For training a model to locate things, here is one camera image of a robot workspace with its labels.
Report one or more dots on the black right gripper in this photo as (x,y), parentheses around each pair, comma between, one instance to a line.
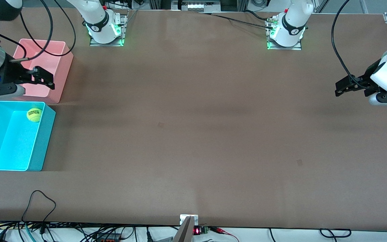
(8,74)

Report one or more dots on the grey front camera bracket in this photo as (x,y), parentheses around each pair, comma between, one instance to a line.
(186,230)

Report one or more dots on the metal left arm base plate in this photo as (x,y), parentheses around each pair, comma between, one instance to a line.
(297,47)

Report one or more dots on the red LED display module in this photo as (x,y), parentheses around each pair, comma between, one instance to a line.
(200,231)

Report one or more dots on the pink plastic bin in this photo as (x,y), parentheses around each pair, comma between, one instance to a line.
(59,67)

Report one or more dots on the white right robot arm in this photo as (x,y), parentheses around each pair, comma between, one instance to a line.
(96,16)

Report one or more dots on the aluminium frame with white light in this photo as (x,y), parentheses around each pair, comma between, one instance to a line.
(197,5)

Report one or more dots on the blue plastic bin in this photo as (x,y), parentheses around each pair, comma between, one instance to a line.
(15,144)

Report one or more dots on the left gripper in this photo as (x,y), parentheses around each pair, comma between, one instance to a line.
(367,77)

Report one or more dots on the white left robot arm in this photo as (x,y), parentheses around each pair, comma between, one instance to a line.
(294,23)

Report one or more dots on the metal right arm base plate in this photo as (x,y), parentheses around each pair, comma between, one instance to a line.
(123,33)

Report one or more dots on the yellow tennis ball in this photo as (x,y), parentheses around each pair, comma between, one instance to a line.
(34,115)

